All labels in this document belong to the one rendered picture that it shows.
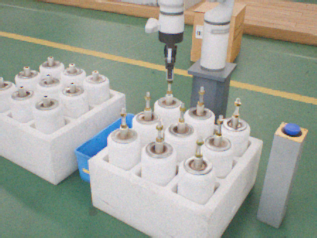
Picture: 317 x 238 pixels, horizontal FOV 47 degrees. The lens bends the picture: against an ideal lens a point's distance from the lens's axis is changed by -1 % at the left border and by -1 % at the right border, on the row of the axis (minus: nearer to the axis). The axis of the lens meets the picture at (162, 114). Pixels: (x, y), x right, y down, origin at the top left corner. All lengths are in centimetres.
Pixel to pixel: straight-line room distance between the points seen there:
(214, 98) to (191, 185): 51
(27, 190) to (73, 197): 16
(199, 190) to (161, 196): 10
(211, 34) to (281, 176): 53
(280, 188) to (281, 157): 10
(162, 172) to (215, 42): 53
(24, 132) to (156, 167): 49
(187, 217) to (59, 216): 42
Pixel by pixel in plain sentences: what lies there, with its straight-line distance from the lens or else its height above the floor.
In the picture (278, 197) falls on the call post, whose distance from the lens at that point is 110.
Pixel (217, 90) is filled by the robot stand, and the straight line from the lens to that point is 134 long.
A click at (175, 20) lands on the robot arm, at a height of 54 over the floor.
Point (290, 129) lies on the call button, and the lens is 100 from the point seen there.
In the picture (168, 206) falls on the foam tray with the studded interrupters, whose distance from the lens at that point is 97.
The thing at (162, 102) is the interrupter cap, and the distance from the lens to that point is 121.
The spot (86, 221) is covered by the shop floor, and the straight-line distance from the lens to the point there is 115.
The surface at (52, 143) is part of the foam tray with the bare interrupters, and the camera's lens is 120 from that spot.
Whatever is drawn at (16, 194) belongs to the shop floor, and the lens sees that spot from 129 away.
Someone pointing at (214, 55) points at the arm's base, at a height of 36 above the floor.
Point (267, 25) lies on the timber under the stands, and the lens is 275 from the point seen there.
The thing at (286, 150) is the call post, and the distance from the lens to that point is 101.
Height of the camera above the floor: 83
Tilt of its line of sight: 31 degrees down
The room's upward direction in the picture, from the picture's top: 1 degrees clockwise
